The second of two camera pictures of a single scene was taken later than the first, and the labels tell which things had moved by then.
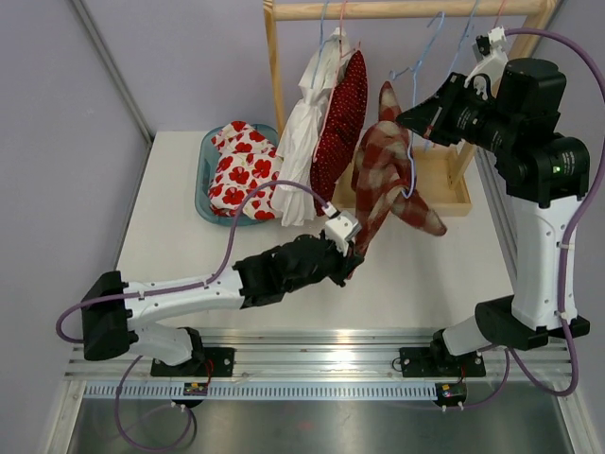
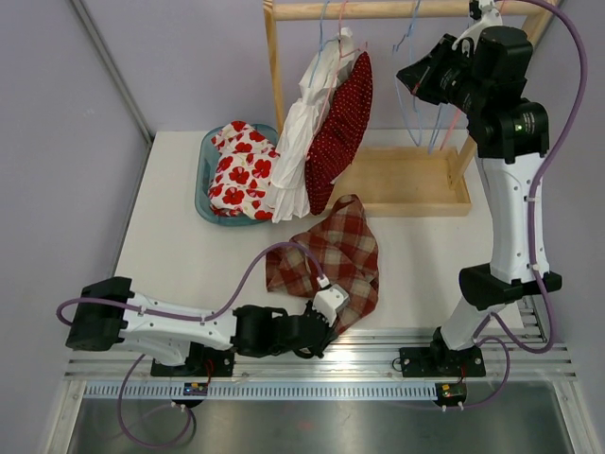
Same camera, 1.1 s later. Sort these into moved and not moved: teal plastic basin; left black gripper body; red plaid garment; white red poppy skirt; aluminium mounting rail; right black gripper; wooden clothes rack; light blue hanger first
Moved: left black gripper body; right black gripper; red plaid garment
Not moved: teal plastic basin; white red poppy skirt; wooden clothes rack; aluminium mounting rail; light blue hanger first
